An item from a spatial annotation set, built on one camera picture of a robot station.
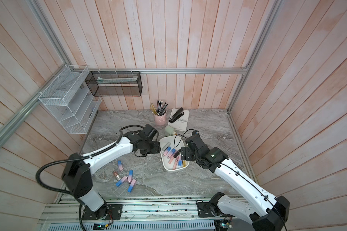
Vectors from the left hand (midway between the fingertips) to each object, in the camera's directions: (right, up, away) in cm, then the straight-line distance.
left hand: (155, 152), depth 84 cm
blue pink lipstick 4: (-15, -15, +1) cm, 21 cm away
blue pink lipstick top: (+8, 0, +14) cm, 16 cm away
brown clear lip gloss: (-24, -13, +2) cm, 28 cm away
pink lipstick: (+9, -7, +9) cm, 14 cm away
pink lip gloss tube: (+13, -8, +7) cm, 17 cm away
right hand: (+19, +2, -7) cm, 21 cm away
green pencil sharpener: (+8, +12, +14) cm, 20 cm away
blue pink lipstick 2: (+15, -9, +7) cm, 19 cm away
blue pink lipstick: (+10, -3, +12) cm, 16 cm away
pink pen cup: (+2, +19, +20) cm, 28 cm away
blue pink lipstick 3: (-22, -9, +4) cm, 25 cm away
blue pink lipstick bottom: (-20, -17, -1) cm, 26 cm away
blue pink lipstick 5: (-13, -19, -3) cm, 23 cm away
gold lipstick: (+18, -8, +6) cm, 21 cm away
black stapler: (+16, +25, +30) cm, 42 cm away
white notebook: (+17, +17, +27) cm, 36 cm away
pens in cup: (+2, +28, +23) cm, 37 cm away
